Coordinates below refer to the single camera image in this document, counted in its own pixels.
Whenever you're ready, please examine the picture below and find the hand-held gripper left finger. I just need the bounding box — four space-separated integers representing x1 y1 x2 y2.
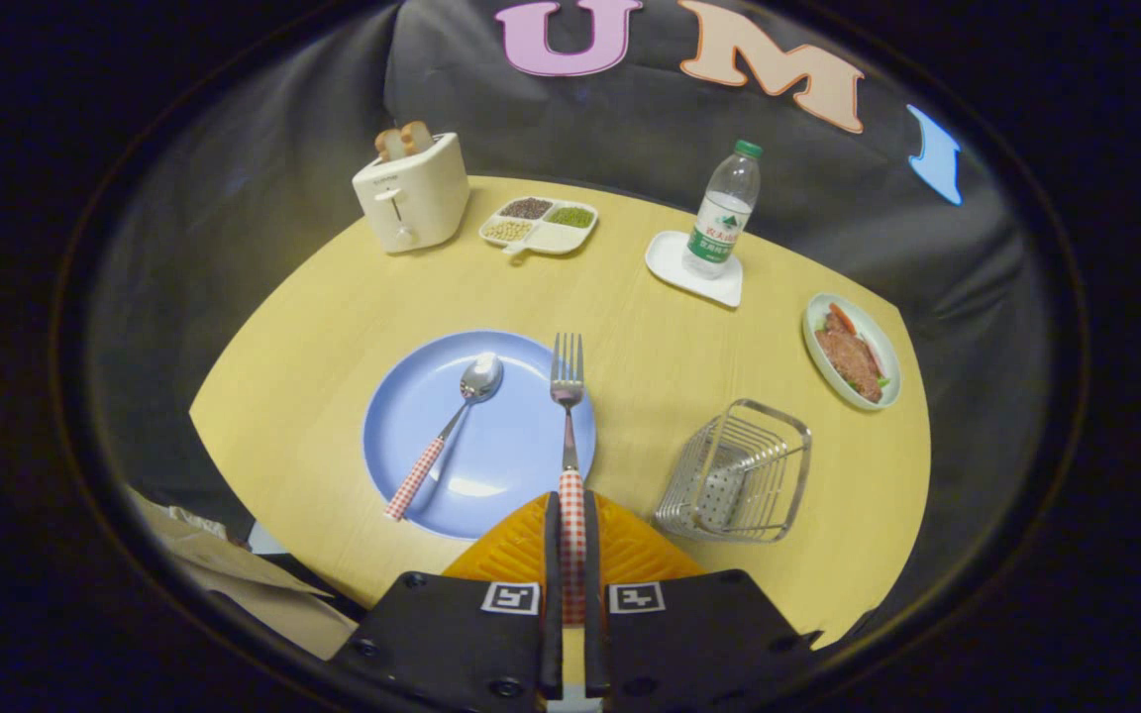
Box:
328 491 565 713

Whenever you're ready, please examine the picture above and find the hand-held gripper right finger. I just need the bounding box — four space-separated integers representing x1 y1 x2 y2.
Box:
582 491 824 712

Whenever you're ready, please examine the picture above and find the spoon with red checked handle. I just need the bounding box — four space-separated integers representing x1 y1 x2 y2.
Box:
384 353 505 523

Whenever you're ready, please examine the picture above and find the fork with red checked handle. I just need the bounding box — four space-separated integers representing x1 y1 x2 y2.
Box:
550 333 588 627

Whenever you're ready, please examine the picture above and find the blue round plate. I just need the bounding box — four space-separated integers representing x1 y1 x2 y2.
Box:
363 330 598 541

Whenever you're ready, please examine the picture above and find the brown cardboard box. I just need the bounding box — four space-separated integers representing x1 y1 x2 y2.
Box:
125 485 359 662

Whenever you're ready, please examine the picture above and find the green plate with meat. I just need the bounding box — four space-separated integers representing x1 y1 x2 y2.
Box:
802 292 903 412

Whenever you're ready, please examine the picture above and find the white square coaster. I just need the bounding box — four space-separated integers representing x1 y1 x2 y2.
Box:
645 231 745 309

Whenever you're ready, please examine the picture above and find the clear plastic water bottle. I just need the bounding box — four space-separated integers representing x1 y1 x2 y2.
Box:
681 140 764 280

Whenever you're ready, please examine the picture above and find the white divided dish with beans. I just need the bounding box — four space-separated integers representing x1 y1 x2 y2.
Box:
478 196 599 258

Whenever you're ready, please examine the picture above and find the cream white toaster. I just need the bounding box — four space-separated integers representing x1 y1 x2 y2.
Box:
352 132 471 255

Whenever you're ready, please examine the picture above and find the metal wire cutlery basket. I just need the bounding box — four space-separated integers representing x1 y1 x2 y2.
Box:
654 398 813 544

